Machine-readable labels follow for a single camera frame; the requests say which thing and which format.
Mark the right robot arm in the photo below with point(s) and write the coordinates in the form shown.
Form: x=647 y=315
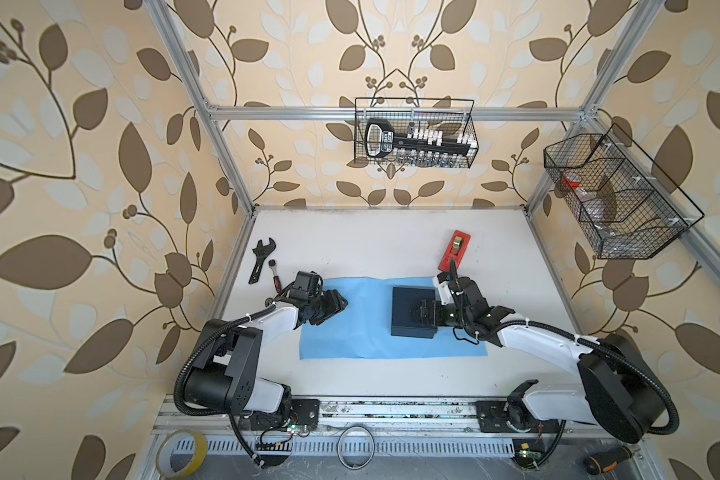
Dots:
x=612 y=386

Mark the dark navy gift box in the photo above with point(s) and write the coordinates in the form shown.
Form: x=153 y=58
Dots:
x=402 y=323

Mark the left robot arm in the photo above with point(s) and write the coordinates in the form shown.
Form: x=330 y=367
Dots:
x=221 y=374

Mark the orange black screwdriver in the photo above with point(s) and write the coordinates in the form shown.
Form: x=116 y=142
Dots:
x=605 y=461

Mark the yellow tape roll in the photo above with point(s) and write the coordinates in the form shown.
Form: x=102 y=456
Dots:
x=181 y=454

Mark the light blue wrapping paper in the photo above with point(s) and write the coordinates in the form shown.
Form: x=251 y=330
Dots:
x=363 y=329

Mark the red tape dispenser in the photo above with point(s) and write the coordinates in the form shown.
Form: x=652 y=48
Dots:
x=455 y=251

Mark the black adjustable wrench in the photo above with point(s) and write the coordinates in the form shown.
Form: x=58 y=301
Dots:
x=261 y=252

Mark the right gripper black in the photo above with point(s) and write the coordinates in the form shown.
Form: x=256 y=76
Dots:
x=425 y=311

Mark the wire basket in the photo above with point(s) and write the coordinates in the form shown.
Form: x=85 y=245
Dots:
x=451 y=116
x=628 y=206

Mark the back wire basket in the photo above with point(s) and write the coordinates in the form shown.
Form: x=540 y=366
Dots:
x=451 y=116

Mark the red white object in basket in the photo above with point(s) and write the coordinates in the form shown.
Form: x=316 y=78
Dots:
x=570 y=181

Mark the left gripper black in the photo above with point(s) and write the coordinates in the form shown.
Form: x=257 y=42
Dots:
x=336 y=304

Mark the black socket set tool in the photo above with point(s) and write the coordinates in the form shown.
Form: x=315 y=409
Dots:
x=380 y=140

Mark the right wire basket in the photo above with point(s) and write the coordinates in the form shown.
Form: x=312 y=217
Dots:
x=628 y=206

